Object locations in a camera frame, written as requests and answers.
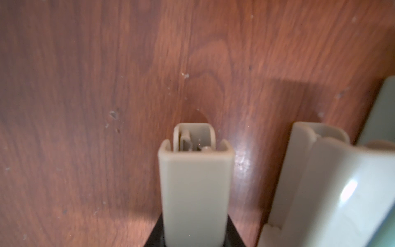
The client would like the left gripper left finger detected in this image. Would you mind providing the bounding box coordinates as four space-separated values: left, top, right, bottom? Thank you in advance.
144 214 166 247

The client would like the light green pruner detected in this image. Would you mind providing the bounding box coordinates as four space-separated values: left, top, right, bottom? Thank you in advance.
357 75 395 247

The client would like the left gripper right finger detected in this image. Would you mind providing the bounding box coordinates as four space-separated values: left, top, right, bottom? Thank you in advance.
226 215 246 247

